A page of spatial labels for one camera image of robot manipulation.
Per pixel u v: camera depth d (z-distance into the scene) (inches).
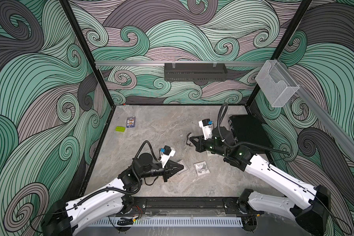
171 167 24.7
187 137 27.6
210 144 23.6
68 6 28.1
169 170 23.6
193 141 27.4
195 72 37.3
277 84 30.1
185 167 33.7
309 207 15.1
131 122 42.1
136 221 27.4
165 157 24.0
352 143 20.5
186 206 29.3
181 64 37.0
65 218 16.2
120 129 40.8
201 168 33.0
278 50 34.5
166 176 23.6
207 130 24.7
